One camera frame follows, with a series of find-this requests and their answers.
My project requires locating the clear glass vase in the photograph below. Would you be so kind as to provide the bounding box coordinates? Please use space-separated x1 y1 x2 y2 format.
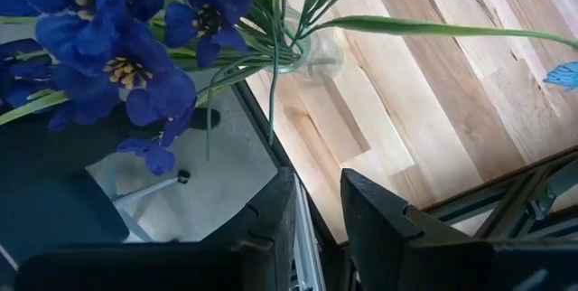
265 5 345 88

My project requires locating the silver metal bracket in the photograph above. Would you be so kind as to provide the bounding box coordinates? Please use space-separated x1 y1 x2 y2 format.
292 175 327 291

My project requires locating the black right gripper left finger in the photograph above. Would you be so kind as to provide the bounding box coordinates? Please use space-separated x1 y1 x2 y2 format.
15 166 298 291

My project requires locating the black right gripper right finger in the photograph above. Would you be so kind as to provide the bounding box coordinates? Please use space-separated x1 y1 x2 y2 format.
340 167 578 291

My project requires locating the black metal rig frame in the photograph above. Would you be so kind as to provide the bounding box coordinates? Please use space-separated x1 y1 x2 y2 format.
232 80 578 291

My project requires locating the purple artificial flower bunch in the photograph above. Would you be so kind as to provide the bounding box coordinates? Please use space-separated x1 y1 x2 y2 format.
0 0 378 178

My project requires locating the office chair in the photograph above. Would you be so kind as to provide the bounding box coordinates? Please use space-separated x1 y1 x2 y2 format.
110 168 193 243

